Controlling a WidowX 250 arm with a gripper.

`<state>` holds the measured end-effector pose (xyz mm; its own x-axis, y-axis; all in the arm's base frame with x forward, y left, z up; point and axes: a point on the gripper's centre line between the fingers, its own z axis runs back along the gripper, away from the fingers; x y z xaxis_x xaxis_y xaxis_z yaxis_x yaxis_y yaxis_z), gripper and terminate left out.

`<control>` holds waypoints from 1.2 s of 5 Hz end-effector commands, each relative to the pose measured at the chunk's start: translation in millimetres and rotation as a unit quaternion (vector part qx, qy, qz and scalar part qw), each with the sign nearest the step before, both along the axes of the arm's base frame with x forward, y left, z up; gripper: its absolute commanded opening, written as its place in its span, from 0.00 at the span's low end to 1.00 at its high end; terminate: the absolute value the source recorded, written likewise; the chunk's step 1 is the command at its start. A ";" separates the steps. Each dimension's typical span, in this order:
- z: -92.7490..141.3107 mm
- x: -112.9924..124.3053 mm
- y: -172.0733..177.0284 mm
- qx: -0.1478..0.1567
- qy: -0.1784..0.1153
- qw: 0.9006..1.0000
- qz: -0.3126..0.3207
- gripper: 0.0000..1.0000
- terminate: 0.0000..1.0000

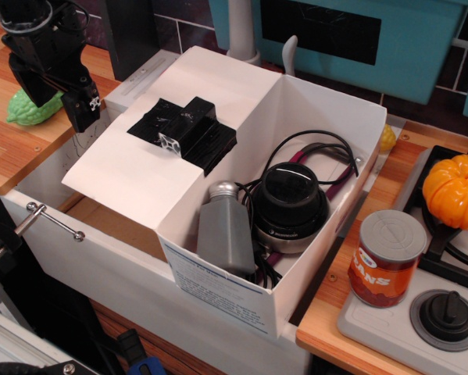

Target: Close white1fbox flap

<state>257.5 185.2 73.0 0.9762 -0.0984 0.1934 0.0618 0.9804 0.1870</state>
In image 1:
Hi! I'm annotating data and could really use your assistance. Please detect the grey plastic bottle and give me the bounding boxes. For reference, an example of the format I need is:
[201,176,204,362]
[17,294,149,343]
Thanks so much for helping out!
[196,180,255,277]

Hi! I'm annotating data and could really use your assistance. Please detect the black vertical post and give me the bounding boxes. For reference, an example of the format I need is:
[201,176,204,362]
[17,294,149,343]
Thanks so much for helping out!
[98,0,160,81]

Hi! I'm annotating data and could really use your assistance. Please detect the grey toy faucet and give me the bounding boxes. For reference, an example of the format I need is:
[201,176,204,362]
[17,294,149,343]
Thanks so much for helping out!
[226,0,299,75]

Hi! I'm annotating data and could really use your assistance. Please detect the green toy vegetable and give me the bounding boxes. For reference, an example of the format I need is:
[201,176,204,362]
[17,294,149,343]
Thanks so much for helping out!
[6,89,63,126]

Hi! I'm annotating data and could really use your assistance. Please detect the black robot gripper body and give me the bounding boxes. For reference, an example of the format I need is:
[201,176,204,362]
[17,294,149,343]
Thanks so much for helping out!
[0,1,92,92]

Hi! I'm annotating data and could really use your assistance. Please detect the orange toy pumpkin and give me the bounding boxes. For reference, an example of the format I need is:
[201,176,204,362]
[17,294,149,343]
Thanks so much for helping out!
[422,155,468,230]

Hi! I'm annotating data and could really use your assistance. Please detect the yellow toy vegetable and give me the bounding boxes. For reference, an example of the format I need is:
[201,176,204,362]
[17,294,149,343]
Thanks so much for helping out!
[380,123,397,152]

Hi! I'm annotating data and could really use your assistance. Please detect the black stove knob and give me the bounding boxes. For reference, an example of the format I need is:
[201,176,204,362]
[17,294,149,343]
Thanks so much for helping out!
[409,289,468,352]

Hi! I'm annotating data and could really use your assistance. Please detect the white toy sink basin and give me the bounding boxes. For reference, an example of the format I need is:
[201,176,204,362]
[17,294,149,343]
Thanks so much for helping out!
[3,47,387,374]

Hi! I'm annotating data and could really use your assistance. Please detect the toy stove top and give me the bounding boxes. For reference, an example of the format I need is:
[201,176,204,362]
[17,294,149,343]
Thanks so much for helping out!
[338,146,468,374]

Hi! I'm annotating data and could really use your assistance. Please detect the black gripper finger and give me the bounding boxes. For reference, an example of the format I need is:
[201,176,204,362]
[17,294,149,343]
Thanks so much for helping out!
[9,53,62,107]
[61,83,101,133]

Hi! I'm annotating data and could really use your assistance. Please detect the orange toy beans can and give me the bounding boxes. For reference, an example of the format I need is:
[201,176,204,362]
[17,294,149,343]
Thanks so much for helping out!
[348,209,427,308]

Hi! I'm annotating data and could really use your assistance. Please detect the aluminium extrusion frame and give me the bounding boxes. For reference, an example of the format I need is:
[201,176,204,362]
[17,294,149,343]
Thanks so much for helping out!
[0,283,93,374]

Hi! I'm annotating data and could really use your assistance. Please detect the black cable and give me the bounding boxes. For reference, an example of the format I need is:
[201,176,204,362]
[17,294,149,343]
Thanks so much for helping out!
[237,130,355,290]

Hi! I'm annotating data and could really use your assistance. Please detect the black 3D mouse puck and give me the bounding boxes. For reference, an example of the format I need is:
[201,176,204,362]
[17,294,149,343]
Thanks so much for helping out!
[252,162,330,254]

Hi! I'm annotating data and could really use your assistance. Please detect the white cardboard box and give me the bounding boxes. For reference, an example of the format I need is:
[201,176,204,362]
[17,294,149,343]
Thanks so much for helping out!
[63,47,387,338]

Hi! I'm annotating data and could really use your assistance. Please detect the maroon cable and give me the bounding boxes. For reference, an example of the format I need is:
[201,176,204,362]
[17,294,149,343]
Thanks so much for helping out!
[254,141,360,288]

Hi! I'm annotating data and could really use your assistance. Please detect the black taped handle block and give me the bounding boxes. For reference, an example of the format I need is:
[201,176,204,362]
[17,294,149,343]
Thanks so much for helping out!
[127,97,237,175]

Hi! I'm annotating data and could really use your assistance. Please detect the teal toy cabinet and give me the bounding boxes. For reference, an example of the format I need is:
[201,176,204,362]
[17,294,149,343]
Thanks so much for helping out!
[208,0,468,120]

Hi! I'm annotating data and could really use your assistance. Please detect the blue black handle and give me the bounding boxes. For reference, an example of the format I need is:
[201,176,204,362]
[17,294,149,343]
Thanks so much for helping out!
[117,329,166,375]

